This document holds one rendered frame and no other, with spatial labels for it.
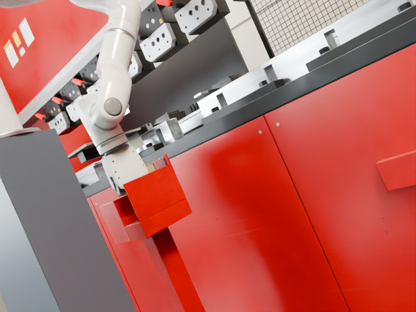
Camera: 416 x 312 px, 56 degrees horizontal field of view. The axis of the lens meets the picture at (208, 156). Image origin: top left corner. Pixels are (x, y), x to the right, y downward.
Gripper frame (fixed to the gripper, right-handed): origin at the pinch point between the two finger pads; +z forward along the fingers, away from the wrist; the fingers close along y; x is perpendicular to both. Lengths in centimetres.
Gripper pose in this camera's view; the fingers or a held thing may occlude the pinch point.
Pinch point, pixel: (143, 200)
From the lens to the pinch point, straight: 108.0
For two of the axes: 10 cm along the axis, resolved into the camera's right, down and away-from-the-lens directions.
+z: 4.7, 8.8, 0.6
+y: -6.6, 4.0, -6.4
